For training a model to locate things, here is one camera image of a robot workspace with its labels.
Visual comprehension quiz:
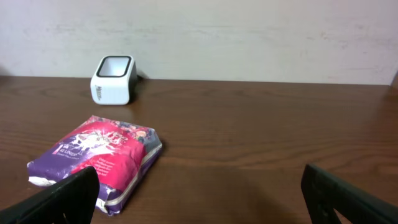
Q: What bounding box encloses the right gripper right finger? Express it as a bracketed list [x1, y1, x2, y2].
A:
[301, 164, 397, 224]

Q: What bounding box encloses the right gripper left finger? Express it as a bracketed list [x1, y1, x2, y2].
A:
[1, 166, 100, 224]

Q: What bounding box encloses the pink purple pad pack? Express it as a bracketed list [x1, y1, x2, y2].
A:
[27, 116, 162, 216]

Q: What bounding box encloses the white barcode scanner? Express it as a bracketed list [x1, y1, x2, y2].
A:
[90, 55, 137, 105]

